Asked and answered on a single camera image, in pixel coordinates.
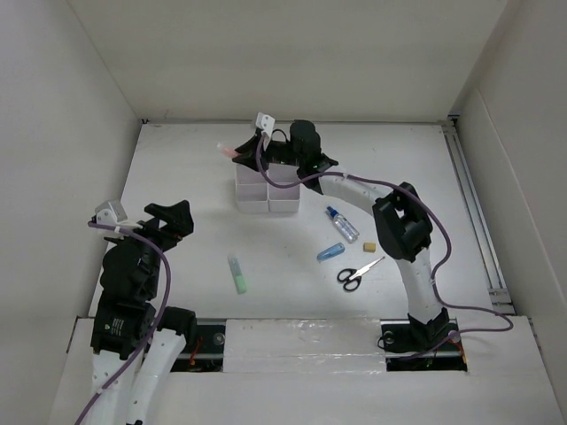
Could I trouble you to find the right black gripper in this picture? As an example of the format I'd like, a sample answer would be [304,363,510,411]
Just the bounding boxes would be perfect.
[232,134,304,173]

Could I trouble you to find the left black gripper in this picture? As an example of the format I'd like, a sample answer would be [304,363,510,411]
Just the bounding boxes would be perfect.
[110,198,193,297]

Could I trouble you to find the orange yellow highlighter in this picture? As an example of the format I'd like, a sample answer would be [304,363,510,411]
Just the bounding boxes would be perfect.
[216,143,239,159]

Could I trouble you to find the green highlighter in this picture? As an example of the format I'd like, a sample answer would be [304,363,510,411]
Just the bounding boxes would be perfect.
[228,254,247,295]

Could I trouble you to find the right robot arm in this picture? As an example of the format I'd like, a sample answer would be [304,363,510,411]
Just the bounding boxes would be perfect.
[232,113,450,350]

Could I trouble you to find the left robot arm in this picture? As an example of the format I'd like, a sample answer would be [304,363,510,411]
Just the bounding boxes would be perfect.
[77,200,198,424]

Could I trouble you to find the white left organizer container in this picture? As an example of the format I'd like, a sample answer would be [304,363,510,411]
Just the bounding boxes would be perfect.
[235,165,269,214]

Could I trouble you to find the white organizer container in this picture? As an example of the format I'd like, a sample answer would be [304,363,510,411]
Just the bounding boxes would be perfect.
[268,164,300,213]
[235,165,269,214]

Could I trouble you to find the white right organizer container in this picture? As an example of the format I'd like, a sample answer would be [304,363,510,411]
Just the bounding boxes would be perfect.
[268,164,300,213]

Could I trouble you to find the blue cap spray bottle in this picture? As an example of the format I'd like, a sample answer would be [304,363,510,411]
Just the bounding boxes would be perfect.
[326,206,360,243]

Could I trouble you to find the blue correction tape dispenser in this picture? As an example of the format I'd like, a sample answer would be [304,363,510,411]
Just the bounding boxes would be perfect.
[316,243,346,262]

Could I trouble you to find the yellow eraser cube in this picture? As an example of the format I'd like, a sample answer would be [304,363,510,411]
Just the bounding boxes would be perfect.
[362,242,377,253]

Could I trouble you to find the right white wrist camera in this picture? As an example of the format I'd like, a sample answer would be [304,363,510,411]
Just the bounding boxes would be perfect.
[253,112,276,139]

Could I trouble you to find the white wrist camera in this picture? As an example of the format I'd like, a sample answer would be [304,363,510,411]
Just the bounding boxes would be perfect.
[92,199,142,229]
[253,112,276,139]

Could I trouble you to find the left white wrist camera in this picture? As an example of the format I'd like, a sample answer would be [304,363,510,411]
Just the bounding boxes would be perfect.
[92,199,142,229]

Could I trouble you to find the black handled scissors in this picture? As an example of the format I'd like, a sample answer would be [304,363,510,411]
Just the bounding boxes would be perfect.
[337,256,385,293]

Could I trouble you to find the aluminium rail strip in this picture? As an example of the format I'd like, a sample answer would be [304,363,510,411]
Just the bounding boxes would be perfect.
[441,115,516,315]

